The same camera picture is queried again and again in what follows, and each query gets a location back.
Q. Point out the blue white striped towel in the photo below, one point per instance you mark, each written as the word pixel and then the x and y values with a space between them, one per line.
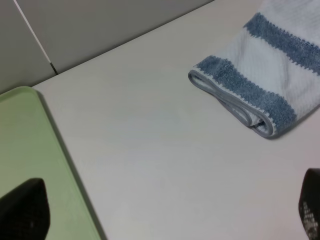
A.
pixel 268 77

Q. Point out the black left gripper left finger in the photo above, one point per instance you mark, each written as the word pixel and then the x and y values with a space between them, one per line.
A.
pixel 25 212

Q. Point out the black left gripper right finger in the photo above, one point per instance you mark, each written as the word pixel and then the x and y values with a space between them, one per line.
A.
pixel 309 203

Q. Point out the green plastic tray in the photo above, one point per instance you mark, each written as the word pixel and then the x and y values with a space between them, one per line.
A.
pixel 29 148

